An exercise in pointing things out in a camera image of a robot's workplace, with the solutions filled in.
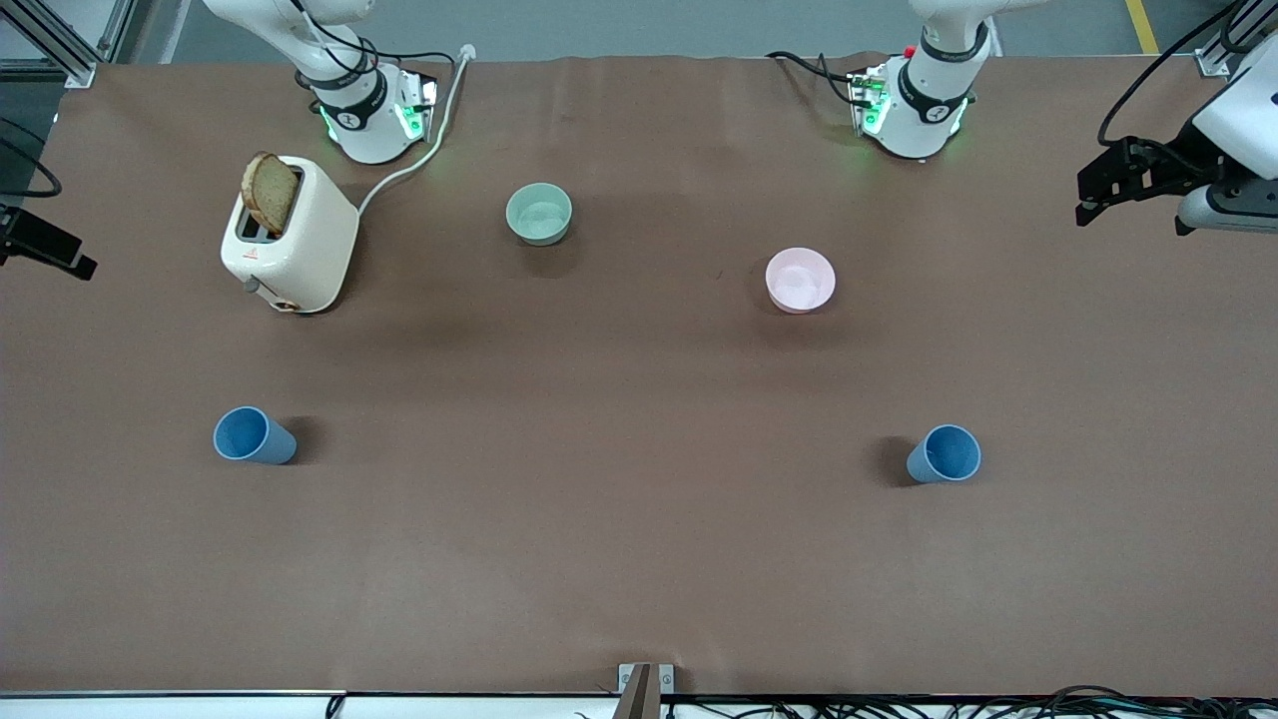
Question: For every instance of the blue ribbed plastic cup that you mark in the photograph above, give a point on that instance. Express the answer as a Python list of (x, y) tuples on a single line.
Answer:
[(252, 436), (945, 454)]

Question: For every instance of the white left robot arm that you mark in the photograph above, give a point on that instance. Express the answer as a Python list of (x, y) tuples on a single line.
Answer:
[(924, 108)]

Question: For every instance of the brown bread slice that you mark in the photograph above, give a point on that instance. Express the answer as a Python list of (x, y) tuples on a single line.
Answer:
[(270, 193)]

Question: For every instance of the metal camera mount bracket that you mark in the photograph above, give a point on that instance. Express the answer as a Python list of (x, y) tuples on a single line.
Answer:
[(646, 687)]

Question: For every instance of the cream white toaster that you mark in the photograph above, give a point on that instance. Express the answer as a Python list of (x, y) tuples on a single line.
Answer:
[(305, 245)]

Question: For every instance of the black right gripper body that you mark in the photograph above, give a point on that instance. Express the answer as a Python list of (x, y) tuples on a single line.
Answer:
[(30, 236)]

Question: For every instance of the aluminium frame profile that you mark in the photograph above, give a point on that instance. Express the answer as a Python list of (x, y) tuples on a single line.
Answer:
[(60, 40), (1233, 45)]

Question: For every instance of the pale pink bowl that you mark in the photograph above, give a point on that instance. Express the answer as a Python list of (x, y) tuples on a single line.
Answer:
[(800, 280)]

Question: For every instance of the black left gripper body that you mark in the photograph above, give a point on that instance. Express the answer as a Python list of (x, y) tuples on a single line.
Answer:
[(1174, 163)]

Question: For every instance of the pale green bowl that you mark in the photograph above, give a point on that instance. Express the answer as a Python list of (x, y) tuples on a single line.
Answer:
[(539, 213)]

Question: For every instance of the arm base connector panel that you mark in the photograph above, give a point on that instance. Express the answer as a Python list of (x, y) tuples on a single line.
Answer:
[(414, 105)]

